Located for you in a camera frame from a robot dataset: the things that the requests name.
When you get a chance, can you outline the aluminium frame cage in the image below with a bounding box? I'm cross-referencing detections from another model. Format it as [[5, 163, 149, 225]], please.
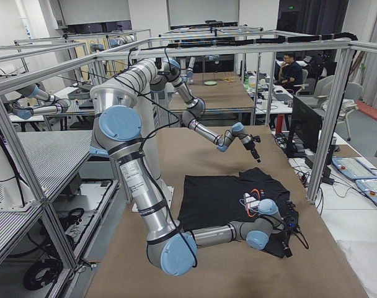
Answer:
[[0, 33, 377, 269]]

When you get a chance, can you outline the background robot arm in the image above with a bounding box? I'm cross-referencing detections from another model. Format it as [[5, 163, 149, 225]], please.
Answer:
[[9, 84, 70, 120]]

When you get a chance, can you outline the black computer monitor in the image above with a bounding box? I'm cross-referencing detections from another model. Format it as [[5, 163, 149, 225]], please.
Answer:
[[285, 97, 322, 158]]

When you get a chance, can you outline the grey office chair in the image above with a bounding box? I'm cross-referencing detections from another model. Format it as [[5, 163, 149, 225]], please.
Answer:
[[312, 74, 365, 142]]

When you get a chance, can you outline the seated person in dark shirt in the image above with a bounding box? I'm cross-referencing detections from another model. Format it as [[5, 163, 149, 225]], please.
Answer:
[[277, 52, 303, 93]]

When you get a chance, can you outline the black t-shirt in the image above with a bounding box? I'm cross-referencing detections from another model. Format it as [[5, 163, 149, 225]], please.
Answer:
[[178, 168, 298, 258]]

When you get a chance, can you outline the robot teach pendant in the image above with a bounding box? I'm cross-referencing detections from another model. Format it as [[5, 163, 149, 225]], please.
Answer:
[[332, 157, 377, 181], [355, 179, 377, 206]]

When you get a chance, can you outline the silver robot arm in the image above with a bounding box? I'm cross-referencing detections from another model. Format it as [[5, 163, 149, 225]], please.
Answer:
[[91, 84, 298, 276], [123, 59, 260, 162]]

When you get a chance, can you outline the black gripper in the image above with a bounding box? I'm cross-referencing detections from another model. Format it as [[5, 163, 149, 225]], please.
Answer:
[[244, 135, 261, 163], [275, 214, 299, 258]]

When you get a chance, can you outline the striped aluminium workbench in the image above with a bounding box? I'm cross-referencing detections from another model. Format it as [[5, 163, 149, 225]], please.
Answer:
[[0, 129, 121, 280]]

